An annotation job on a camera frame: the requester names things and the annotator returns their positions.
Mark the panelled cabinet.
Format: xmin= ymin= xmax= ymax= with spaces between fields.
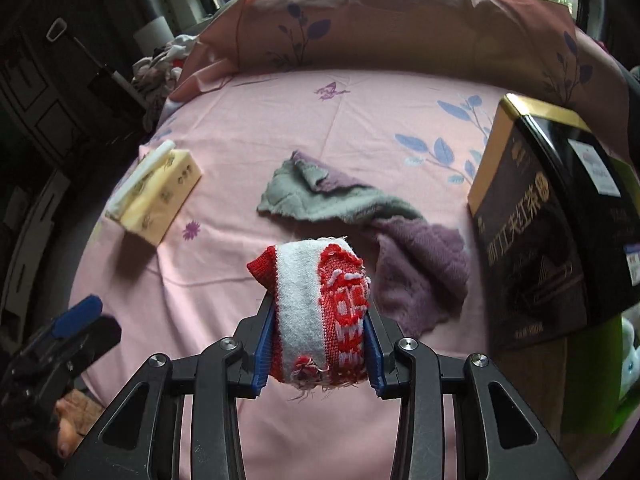
xmin=0 ymin=10 xmax=146 ymax=171

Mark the crumpled white cloth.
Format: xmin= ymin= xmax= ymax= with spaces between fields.
xmin=131 ymin=34 xmax=201 ymax=131

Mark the black and gold tea box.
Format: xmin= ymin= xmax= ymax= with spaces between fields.
xmin=467 ymin=92 xmax=640 ymax=351

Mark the person's left hand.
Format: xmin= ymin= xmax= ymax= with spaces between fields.
xmin=52 ymin=387 xmax=101 ymax=461

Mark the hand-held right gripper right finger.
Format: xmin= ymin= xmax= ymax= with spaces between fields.
xmin=362 ymin=307 xmax=578 ymax=480

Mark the blue plush toy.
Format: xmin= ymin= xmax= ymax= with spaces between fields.
xmin=619 ymin=310 xmax=640 ymax=403

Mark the green box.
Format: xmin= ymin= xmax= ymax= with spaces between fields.
xmin=560 ymin=157 xmax=640 ymax=436

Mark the yellow tissue pack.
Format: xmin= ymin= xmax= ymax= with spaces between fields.
xmin=104 ymin=141 xmax=203 ymax=246

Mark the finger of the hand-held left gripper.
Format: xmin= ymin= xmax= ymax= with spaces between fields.
xmin=50 ymin=296 xmax=104 ymax=339
xmin=30 ymin=314 xmax=123 ymax=377

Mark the floor mop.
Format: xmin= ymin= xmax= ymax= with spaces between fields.
xmin=46 ymin=17 xmax=151 ymax=111

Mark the purple grey towel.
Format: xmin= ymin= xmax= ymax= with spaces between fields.
xmin=256 ymin=149 xmax=472 ymax=338

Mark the pink bed sheet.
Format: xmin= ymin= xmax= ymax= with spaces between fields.
xmin=70 ymin=67 xmax=631 ymax=480

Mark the red white sock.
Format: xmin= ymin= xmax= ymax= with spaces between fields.
xmin=246 ymin=236 xmax=372 ymax=403

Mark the pink floral pillow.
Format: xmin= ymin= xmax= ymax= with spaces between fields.
xmin=170 ymin=0 xmax=626 ymax=111

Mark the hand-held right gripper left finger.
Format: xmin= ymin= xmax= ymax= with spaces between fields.
xmin=62 ymin=302 xmax=278 ymax=480

